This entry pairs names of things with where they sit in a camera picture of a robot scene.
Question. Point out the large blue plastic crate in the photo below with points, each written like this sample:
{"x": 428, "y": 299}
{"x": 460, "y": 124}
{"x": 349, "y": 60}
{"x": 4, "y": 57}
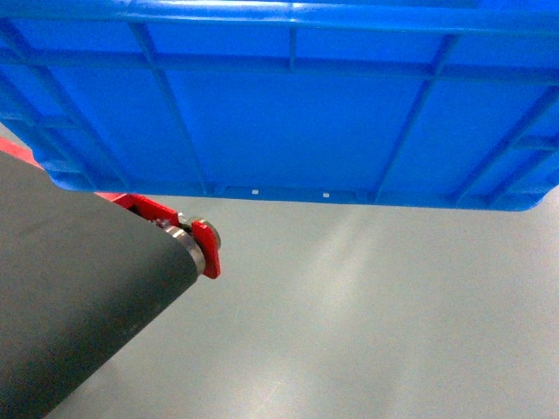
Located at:
{"x": 438, "y": 104}

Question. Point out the black conveyor belt table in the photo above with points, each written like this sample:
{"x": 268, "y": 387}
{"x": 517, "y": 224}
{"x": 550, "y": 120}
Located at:
{"x": 54, "y": 337}

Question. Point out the red conveyor end bracket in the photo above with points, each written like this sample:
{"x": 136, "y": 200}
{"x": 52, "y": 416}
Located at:
{"x": 205, "y": 244}

